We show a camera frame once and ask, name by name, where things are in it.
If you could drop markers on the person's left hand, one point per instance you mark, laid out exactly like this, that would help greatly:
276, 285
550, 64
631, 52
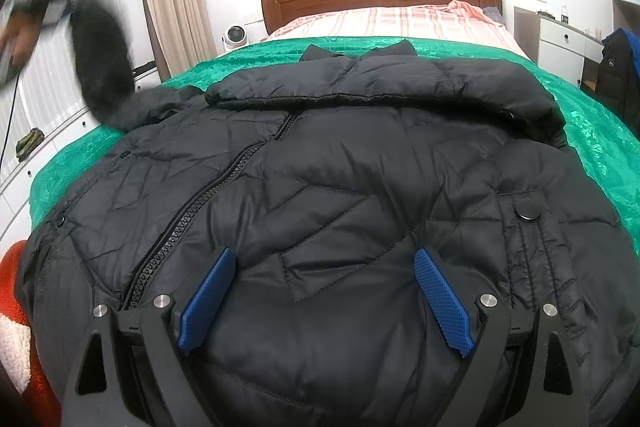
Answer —
21, 38

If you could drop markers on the camouflage toy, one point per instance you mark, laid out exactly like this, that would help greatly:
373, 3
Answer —
28, 144

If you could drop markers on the black puffer jacket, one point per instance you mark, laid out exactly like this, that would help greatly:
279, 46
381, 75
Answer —
325, 187

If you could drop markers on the green blanket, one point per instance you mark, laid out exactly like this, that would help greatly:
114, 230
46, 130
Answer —
590, 122

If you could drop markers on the small white fan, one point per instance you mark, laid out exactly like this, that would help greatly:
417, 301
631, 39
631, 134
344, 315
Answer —
233, 34

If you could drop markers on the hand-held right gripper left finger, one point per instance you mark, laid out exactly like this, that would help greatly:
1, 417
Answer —
207, 302

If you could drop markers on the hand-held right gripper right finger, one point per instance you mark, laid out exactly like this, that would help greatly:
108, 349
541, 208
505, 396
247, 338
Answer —
442, 302

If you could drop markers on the white drawer cabinet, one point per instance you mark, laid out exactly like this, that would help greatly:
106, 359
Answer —
65, 134

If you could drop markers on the small bottle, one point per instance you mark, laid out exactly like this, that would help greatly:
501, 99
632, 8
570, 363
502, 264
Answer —
565, 15

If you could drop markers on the dark jacket on chair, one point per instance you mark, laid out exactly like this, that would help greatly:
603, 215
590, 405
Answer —
620, 72

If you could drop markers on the pink striped bed sheet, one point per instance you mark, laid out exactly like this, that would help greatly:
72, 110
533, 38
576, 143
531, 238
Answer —
375, 24

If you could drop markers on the red and white fleece cloth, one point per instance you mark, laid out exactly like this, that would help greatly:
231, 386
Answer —
10, 277

